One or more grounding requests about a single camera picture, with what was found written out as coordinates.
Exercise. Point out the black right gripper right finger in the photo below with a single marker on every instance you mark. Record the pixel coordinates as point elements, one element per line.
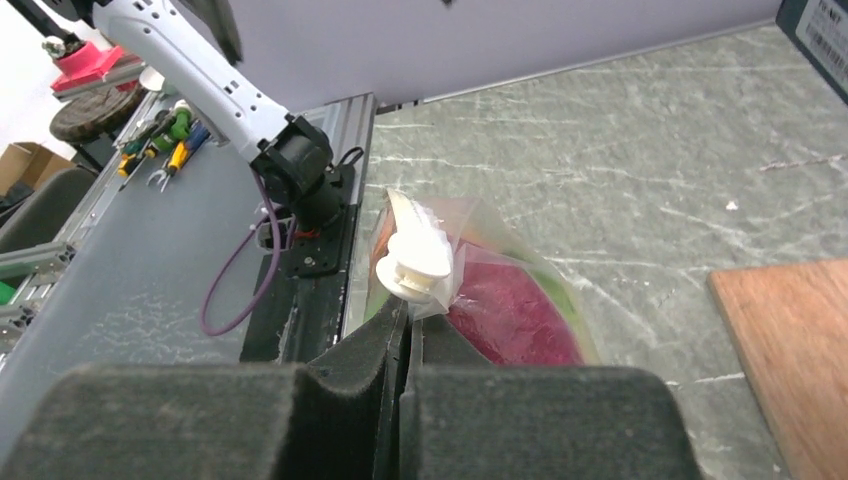
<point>463,417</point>

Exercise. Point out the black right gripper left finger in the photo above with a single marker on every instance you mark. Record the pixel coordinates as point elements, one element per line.
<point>330,418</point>

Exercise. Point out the purple fake sweet potato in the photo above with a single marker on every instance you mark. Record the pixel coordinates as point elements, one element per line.
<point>514,316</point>

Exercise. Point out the polka dot zip top bag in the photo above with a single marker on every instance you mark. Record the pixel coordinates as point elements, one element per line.
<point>456,257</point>

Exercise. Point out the orange fake fruit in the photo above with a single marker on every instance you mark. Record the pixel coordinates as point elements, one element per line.
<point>384,228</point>

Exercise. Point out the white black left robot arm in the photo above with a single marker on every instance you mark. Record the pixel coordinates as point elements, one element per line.
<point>288,152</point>

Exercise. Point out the screwdrivers on side bench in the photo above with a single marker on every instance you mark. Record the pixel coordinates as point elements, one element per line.
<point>175,133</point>

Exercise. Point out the wooden board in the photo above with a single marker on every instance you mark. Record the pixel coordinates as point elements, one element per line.
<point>788,324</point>

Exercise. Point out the cardboard box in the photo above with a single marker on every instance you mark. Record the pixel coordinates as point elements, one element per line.
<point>29,164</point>

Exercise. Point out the red object on shelf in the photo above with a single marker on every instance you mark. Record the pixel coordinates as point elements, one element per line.
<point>82,63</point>

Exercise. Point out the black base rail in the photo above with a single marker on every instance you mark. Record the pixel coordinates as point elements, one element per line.
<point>301,314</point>

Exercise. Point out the dark network switch box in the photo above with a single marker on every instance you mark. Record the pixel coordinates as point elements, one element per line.
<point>818,30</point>

